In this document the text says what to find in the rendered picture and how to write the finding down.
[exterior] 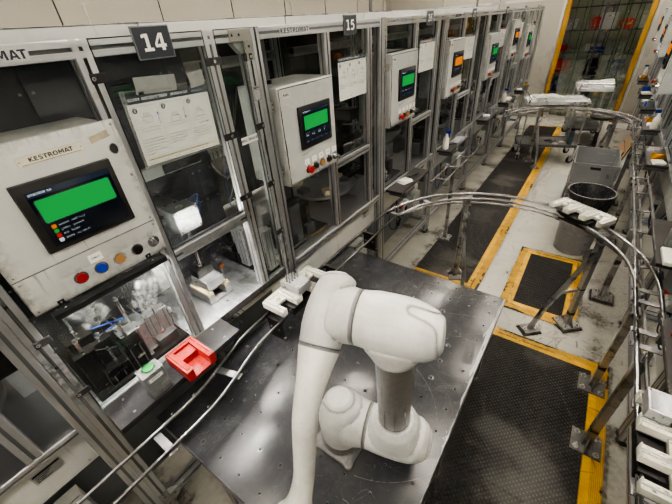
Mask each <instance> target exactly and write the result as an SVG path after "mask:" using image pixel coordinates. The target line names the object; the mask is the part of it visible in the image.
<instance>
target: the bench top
mask: <svg viewBox="0 0 672 504"><path fill-rule="evenodd" d="M405 271H407V273H406V272H405ZM341 272H345V273H347V274H348V275H349V276H351V277H352V278H353V279H354V280H355V281H356V287H357V288H361V289H365V290H375V291H385V292H390V293H396V294H400V295H404V296H408V297H412V298H416V299H418V300H421V301H423V302H425V303H427V304H429V305H431V306H433V307H434V308H436V309H437V310H439V311H440V312H441V313H442V315H443V316H444V317H445V319H446V336H445V345H444V350H443V353H442V355H440V356H439V357H438V358H437V359H436V360H433V361H431V362H427V363H418V364H417V365H416V366H415V370H414V382H413V389H412V402H411V405H412V407H413V408H414V409H415V411H416V413H417V414H418V415H419V416H421V417H423V418H424V419H425V420H426V421H427V423H428V424H429V425H430V428H431V430H432V432H433V437H432V444H431V449H430V453H429V456H428V458H427V459H426V460H424V461H423V462H421V463H416V464H404V463H400V462H397V461H393V460H390V459H387V458H384V457H381V456H379V455H376V454H374V453H372V452H370V451H368V450H365V449H363V448H362V450H361V451H360V453H359V455H358V456H357V458H356V460H355V462H354V465H353V468H352V470H351V471H346V470H345V469H344V467H343V466H342V465H341V464H340V463H339V462H337V461H336V460H335V459H333V458H332V457H330V456H329V455H328V454H326V453H325V452H323V451H322V450H321V449H319V448H316V463H315V478H314V487H313V496H312V504H422V501H423V499H424V497H425V494H426V492H427V489H428V487H429V485H430V482H431V480H432V477H433V475H434V473H435V470H436V468H437V465H438V463H439V460H440V458H441V456H442V453H443V451H444V448H445V446H446V444H447V441H448V439H449V436H450V434H451V431H452V429H453V427H454V424H455V422H456V419H457V417H458V414H459V412H460V410H461V407H462V405H463V402H464V400H465V398H466V395H467V393H468V390H469V388H470V386H471V383H472V381H473V378H474V376H475V374H476V371H477V369H478V366H479V364H480V361H481V359H482V357H483V354H484V352H485V349H486V347H487V345H488V342H489V340H490V337H491V335H492V333H493V330H494V328H495V325H496V323H497V321H498V318H499V316H500V313H501V311H502V308H503V306H504V304H505V301H506V299H503V298H500V297H497V296H494V295H491V294H488V293H485V292H482V291H479V290H475V289H472V288H469V287H466V286H463V285H460V284H457V283H454V282H451V281H448V280H445V279H442V278H439V277H436V276H432V275H429V274H426V273H423V272H420V271H417V270H414V269H411V268H408V267H405V266H402V265H399V264H396V263H393V262H390V261H387V260H384V259H380V258H377V257H374V256H371V255H368V254H365V253H362V252H358V253H357V254H356V255H355V256H354V257H353V258H351V259H350V260H349V261H348V262H347V263H346V264H345V265H344V266H343V267H342V268H341ZM448 298H451V300H449V299H448ZM306 305H307V304H306ZM306 305H305V306H304V307H303V308H302V309H301V310H300V311H299V312H298V313H297V314H296V315H294V314H291V315H290V316H289V317H288V318H287V319H286V320H285V321H284V322H285V324H284V325H283V326H284V331H285V335H286V336H287V337H288V339H287V340H286V341H284V340H282V339H280V338H278V337H276V336H275V335H273V334H270V335H269V336H268V337H267V338H266V339H265V340H264V341H263V342H262V343H261V344H260V346H259V347H258V348H257V350H256V351H255V352H254V354H253V355H252V356H251V358H250V359H249V361H248V362H247V364H246V365H245V366H244V368H243V369H242V371H241V372H240V373H242V376H241V377H240V379H239V380H238V379H236V380H235V381H234V383H233V384H232V385H231V387H230V388H229V390H228V391H227V392H226V394H225V395H224V396H223V397H222V399H221V400H220V401H219V403H218V404H217V405H216V406H215V407H214V408H213V410H212V411H211V412H210V413H209V414H208V415H207V416H206V417H205V418H204V419H203V420H202V421H201V422H200V423H199V424H198V425H197V426H196V427H195V428H194V429H193V430H192V431H191V432H190V433H189V434H188V435H187V436H186V437H185V438H184V439H183V440H182V441H181V443H182V444H183V445H184V446H185V447H186V448H187V449H188V450H189V451H190V452H191V453H192V454H193V455H194V456H195V457H196V458H197V459H198V460H199V461H200V462H201V463H202V464H203V465H205V466H206V467H207V468H208V469H209V470H210V471H211V472H212V473H213V474H214V475H215V476H216V477H217V478H218V479H219V480H220V481H221V482H222V483H223V484H224V485H225V486H226V487H227V488H228V489H229V490H230V491H231V492H232V493H233V494H234V495H235V496H236V497H238V498H239V499H240V500H241V501H242V502H243V503H244V504H278V503H279V502H280V501H281V500H284V499H285V498H286V497H287V495H288V493H289V491H290V488H291V484H292V479H293V445H292V408H293V398H294V390H295V381H296V371H297V359H298V344H299V338H300V330H301V323H302V319H303V315H304V311H305V308H306ZM269 331H270V326H269V322H268V319H267V320H266V321H265V322H264V323H263V324H261V325H260V326H259V327H258V328H257V329H256V330H255V331H253V332H252V333H251V334H250V335H249V336H248V337H247V338H245V339H244V340H243V341H242V342H241V343H240V344H239V345H237V346H236V348H235V349H234V350H233V352H232V353H231V354H230V355H229V357H228V358H227V359H226V361H225V362H224V363H223V365H222V366H221V367H223V368H226V369H229V370H233V371H236V372H237V371H238V370H239V368H240V367H241V365H242V364H243V362H244V361H245V360H246V358H247V357H248V355H249V354H250V353H251V351H252V350H253V349H254V347H255V346H256V345H257V344H258V342H259V341H260V340H261V339H262V338H263V337H264V336H265V334H267V333H268V332H269ZM222 360H223V359H222ZM222 360H220V361H219V362H218V363H217V364H216V365H215V366H214V367H212V368H211V369H210V370H209V371H208V372H207V373H206V374H205V375H203V376H202V377H201V378H200V379H199V380H198V381H197V382H195V383H194V384H193V385H192V386H191V387H190V388H189V389H187V390H186V391H185V392H184V393H183V394H182V395H181V396H180V397H178V398H177V399H176V400H175V401H174V402H173V403H172V404H170V405H169V406H168V407H167V408H166V409H165V410H164V411H162V412H161V413H160V414H159V415H158V416H157V417H156V419H157V420H158V421H159V422H160V423H161V424H164V423H165V422H166V421H167V420H168V419H169V418H170V417H171V416H172V415H173V414H175V413H176V412H177V411H178V410H179V409H180V408H181V407H182V406H183V405H184V404H185V403H187V402H188V401H189V400H190V399H191V398H192V397H193V395H194V394H195V393H196V392H197V391H198V390H199V389H200V388H201V386H202V385H203V384H204V383H205V382H206V380H207V379H208V378H209V377H210V375H211V374H212V373H213V372H214V370H215V369H216V367H217V366H218V365H219V364H220V362H221V361H222ZM231 380H232V378H231V377H228V376H225V375H222V374H219V373H216V374H215V375H214V377H213V378H212V379H211V381H210V382H209V383H208V384H207V386H206V387H205V388H204V389H203V390H202V392H201V393H200V394H199V395H198V396H197V397H196V398H195V399H194V400H193V401H192V402H191V403H190V404H189V405H188V406H187V407H186V408H185V409H184V410H183V411H182V412H181V413H180V414H179V415H178V416H177V417H175V418H174V419H173V420H172V421H171V422H170V423H169V424H168V425H167V426H166V427H165V428H166V429H167V430H168V431H169V432H171V433H172V434H173V435H174V436H175V437H176V438H177V439H179V438H180V437H181V436H182V435H183V434H184V433H185V432H186V431H187V430H188V429H189V428H190V427H191V426H192V425H193V424H194V423H195V422H196V421H197V420H198V419H199V418H200V417H201V416H202V415H203V414H204V413H205V412H206V411H207V410H208V409H209V408H210V407H211V405H212V404H213V403H214V402H215V401H216V400H217V398H218V397H219V396H220V395H221V393H222V392H223V391H224V389H225V388H226V387H227V385H228V384H229V383H230V381H231ZM336 385H346V386H349V387H351V388H353V389H355V390H356V391H357V392H358V393H359V394H360V395H362V396H364V397H365V398H367V399H368V400H370V401H372V402H375V403H378V401H377V386H376V371H375V363H374V362H373V360H372V359H371V358H370V356H369V355H368V354H367V353H366V352H365V350H364V349H363V348H360V347H357V346H354V345H349V344H342V347H341V350H340V353H339V356H338V358H337V361H336V363H335V365H334V368H333V370H332V372H331V375H330V378H329V380H328V383H327V385H326V388H325V391H324V394H323V397H322V400H323V398H324V396H325V394H326V392H327V391H328V390H329V389H330V388H332V387H334V386H336Z"/></svg>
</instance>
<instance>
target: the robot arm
mask: <svg viewBox="0 0 672 504"><path fill-rule="evenodd" d="M445 336H446V319H445V317H444V316H443V315H442V313H441V312H440V311H439V310H437V309H436V308H434V307H433V306H431V305H429V304H427V303H425V302H423V301H421V300H418V299H416V298H412V297H408V296H404V295H400V294H396V293H390V292H385V291H375V290H365V289H361V288H357V287H356V281H355V280H354V279H353V278H352V277H351V276H349V275H348V274H347V273H345V272H340V271H328V272H326V273H325V274H324V275H322V276H321V277H320V279H319V280H318V282H317V283H316V285H315V287H314V289H313V291H312V293H311V295H310V297H309V299H308V302H307V305H306V308H305V311H304V315H303V319H302V323H301V330H300V338H299V344H298V359H297V371H296V381H295V390H294V398H293V408H292V445H293V479H292V484H291V488H290V491H289V493H288V495H287V497H286V498H285V499H284V500H281V501H280V502H279V503H278V504H312V496H313V487H314V478H315V463H316V448H319V449H321V450H322V451H323V452H325V453H326V454H328V455H329V456H330V457H332V458H333V459H335V460H336V461H337V462H339V463H340V464H341V465H342V466H343V467H344V469H345V470H346V471H351V470H352V468H353V465H354V462H355V460H356V458H357V456H358V455H359V453H360V451H361V450H362V448H363V449H365V450H368V451H370V452H372V453H374V454H376V455H379V456H381V457H384V458H387V459H390V460H393V461H397V462H400V463H404V464H416V463H421V462H423V461H424V460H426V459H427V458H428V456H429V453H430V449H431V444H432V437H433V432H432V430H431V428H430V425H429V424H428V423H427V421H426V420H425V419H424V418H423V417H421V416H419V415H418V414H417V413H416V411H415V409H414V408H413V407H412V405H411V402H412V389H413V382H414V370H415V366H416V365H417V364H418V363H427V362H431V361H433V360H436V359H437V358H438V357H439V356H440V355H442V353H443V350H444V345H445ZM342 344H349V345H354V346H357V347H360V348H363V349H364V350H365V352H366V353H367V354H368V355H369V356H370V358H371V359H372V360H373V362H374V363H375V371H376V386H377V401H378V403H375V402H372V401H370V400H368V399H367V398H365V397H364V396H362V395H360V394H359V393H358V392H357V391H356V390H355V389H353V388H351V387H349V386H346V385H336V386H334V387H332V388H330V389H329V390H328V391H327V392H326V394H325V396H324V398H323V400H322V397H323V394H324V391H325V388H326V385H327V383H328V380H329V378H330V375H331V372H332V370H333V368H334V365H335V363H336V361H337V358H338V356H339V353H340V350H341V347H342ZM321 401H322V403H321ZM318 417H319V422H320V428H321V431H320V432H319V434H318V435H317V428H318Z"/></svg>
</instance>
